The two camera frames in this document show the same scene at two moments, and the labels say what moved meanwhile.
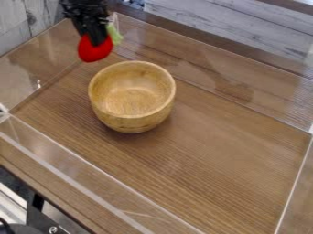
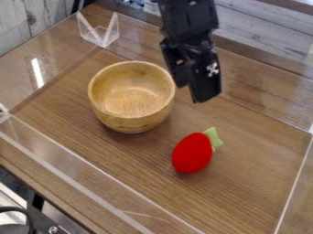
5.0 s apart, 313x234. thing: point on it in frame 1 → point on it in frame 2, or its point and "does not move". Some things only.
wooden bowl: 131,93 does not move
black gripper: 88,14 → 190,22
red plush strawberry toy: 92,53 → 192,150
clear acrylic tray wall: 65,173 does not move
